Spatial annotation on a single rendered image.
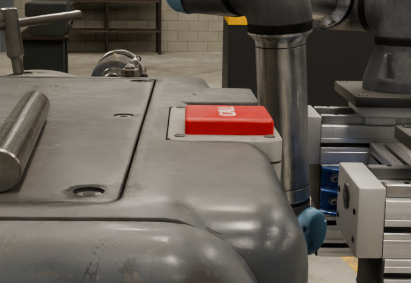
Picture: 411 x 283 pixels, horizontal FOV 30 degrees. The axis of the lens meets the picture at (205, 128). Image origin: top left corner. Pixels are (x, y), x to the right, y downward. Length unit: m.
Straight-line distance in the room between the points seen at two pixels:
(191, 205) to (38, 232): 0.08
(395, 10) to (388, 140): 0.24
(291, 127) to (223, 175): 0.73
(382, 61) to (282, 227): 1.11
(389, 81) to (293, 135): 0.34
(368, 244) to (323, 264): 2.92
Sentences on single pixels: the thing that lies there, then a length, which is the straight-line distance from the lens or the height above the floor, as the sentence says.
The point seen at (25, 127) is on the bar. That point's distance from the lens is 0.44.
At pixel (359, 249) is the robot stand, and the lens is 0.96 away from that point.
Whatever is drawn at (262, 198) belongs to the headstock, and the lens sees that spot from 0.37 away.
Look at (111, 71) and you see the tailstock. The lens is 2.13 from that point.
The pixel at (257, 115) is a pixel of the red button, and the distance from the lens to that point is 0.53.
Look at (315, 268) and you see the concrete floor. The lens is 3.82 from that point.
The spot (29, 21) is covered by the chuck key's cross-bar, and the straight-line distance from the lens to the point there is 1.02.
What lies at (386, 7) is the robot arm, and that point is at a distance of 1.46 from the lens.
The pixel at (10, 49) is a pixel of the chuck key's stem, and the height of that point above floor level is 1.27.
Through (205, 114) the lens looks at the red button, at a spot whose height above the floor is 1.27.
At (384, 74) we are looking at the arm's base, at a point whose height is 1.19.
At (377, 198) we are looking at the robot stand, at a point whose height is 1.10.
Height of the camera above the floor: 1.36
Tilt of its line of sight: 11 degrees down
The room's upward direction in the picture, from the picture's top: 1 degrees clockwise
